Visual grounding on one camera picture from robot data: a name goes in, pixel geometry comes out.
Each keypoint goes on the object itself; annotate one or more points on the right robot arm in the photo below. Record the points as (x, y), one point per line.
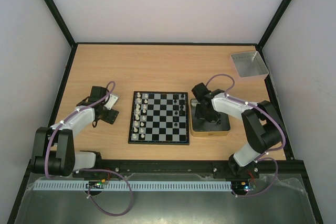
(263, 127)

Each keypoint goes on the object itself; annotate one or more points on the black mounting rail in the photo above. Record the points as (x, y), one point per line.
(218, 169)

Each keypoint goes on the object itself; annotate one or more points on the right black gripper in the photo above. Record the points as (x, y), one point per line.
(206, 115)

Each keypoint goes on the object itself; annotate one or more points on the empty metal tin box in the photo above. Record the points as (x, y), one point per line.
(248, 66)

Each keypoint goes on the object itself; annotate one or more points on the metal sheet front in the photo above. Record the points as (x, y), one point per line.
(281, 199)

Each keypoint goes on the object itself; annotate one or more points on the black white chess board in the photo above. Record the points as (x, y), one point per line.
(153, 116)

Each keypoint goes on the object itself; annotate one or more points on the metal tin tray with pieces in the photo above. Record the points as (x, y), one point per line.
(202, 128)

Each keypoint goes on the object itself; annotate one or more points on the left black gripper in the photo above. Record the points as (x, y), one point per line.
(110, 118)

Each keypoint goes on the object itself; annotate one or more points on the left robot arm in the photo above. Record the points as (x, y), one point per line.
(54, 151)

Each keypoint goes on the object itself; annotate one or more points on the grey slotted cable duct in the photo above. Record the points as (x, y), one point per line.
(66, 185)

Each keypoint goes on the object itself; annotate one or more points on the black aluminium frame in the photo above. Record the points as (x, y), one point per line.
(35, 49)

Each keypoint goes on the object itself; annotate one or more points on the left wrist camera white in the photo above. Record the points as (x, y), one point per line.
(111, 101)

